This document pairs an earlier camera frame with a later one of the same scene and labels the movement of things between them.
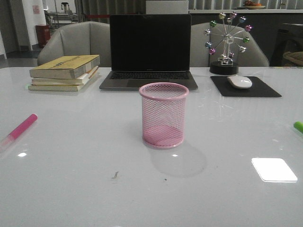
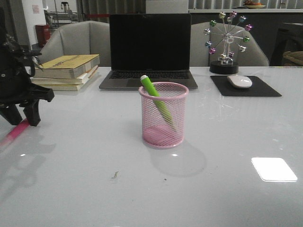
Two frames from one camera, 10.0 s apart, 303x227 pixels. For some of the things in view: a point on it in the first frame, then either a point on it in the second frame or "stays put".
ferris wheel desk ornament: x=235 y=27 stays put
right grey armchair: x=226 y=42 stays put
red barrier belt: x=98 y=16 stays put
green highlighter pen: x=298 y=126 -> x=158 y=99
